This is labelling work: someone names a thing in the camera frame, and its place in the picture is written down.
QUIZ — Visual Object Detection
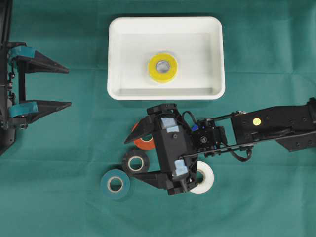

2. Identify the red tape roll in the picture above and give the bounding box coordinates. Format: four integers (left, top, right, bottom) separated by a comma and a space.
134, 134, 156, 151

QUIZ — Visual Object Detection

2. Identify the yellow tape roll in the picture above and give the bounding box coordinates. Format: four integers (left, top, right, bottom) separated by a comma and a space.
148, 53, 177, 83

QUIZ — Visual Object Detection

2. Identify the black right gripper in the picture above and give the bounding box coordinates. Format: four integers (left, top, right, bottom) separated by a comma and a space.
124, 103, 198, 195

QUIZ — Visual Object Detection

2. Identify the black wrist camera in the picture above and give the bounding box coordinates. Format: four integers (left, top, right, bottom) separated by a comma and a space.
191, 118, 227, 151

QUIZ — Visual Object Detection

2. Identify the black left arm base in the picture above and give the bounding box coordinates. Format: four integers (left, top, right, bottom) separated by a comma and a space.
0, 127, 16, 155

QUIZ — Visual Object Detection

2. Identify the black tape roll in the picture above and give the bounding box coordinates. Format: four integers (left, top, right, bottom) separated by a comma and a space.
122, 150, 150, 176

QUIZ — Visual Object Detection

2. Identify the white plastic case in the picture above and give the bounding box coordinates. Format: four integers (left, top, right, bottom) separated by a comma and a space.
107, 16, 226, 100

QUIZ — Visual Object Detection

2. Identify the black aluminium frame rail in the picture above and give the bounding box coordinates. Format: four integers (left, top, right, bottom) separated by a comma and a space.
0, 0, 13, 50

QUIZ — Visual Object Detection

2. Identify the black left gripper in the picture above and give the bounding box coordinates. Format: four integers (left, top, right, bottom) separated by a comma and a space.
0, 42, 72, 130

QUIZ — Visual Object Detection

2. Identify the teal tape roll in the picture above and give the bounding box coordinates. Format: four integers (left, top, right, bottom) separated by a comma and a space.
100, 169, 130, 200

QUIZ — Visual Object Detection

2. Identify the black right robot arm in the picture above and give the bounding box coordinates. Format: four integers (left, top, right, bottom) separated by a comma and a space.
124, 98, 316, 195

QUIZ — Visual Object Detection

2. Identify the white tape roll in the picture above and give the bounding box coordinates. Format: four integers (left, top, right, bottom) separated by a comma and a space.
190, 161, 214, 194

